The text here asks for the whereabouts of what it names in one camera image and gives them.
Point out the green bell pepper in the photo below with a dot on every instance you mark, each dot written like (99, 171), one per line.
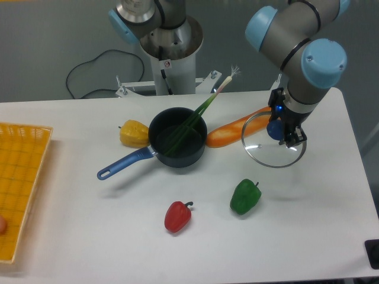
(245, 196)

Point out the orange baguette bread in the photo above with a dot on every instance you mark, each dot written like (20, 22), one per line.
(232, 132)

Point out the glass pot lid blue knob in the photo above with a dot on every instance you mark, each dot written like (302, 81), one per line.
(260, 139)

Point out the green spring onion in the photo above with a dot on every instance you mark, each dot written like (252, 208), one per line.
(179, 134)

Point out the white table bracket left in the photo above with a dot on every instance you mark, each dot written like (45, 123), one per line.
(135, 89)

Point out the dark blue saucepan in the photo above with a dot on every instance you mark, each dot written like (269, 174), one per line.
(188, 152)

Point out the yellow bell pepper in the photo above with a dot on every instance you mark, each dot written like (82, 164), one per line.
(134, 134)

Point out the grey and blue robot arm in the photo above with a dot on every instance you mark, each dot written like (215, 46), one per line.
(284, 37)

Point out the pink object in basket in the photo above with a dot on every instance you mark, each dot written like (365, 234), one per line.
(3, 225)

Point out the yellow woven basket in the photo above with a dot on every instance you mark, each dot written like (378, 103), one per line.
(23, 149)

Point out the red bell pepper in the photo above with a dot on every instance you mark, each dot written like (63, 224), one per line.
(177, 216)

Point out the white table bracket right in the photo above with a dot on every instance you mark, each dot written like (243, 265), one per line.
(207, 85)

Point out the white table bracket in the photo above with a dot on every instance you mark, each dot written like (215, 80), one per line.
(135, 89)
(207, 85)

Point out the black object table corner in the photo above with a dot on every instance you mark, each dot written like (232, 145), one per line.
(372, 249)

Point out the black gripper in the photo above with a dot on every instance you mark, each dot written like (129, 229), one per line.
(291, 113)

